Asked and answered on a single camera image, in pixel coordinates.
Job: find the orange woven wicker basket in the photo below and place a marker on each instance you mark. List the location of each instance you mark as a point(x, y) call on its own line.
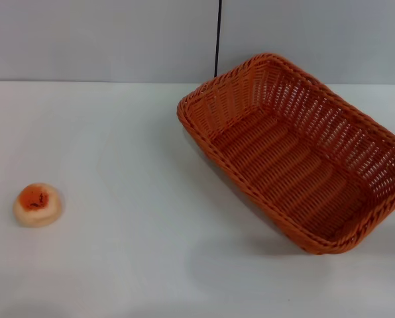
point(283, 159)

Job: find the round bun with orange glaze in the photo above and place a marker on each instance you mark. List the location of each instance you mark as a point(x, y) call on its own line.
point(38, 208)

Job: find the black vertical wall strip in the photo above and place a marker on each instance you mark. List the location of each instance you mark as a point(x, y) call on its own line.
point(218, 36)

